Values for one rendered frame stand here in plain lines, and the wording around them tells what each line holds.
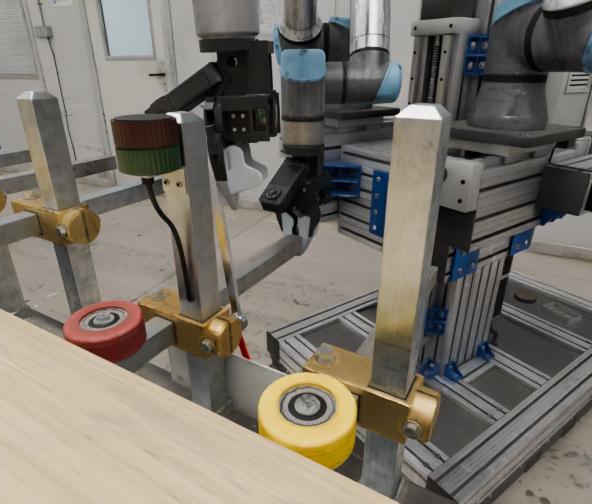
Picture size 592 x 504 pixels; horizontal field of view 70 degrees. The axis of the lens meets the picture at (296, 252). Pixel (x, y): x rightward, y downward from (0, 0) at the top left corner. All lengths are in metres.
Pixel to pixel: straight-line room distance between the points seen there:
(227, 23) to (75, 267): 0.41
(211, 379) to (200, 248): 0.19
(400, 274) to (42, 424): 0.31
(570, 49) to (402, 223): 0.58
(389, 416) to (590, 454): 1.39
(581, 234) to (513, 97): 2.35
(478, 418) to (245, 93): 1.15
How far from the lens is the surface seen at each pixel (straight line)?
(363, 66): 0.85
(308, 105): 0.73
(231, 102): 0.54
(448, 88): 1.16
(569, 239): 3.24
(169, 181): 0.48
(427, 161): 0.33
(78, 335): 0.49
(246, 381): 0.60
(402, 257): 0.36
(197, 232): 0.49
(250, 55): 0.54
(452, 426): 1.38
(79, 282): 0.72
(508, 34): 0.95
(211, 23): 0.54
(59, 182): 0.67
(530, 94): 0.96
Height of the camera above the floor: 1.16
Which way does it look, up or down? 24 degrees down
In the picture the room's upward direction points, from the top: straight up
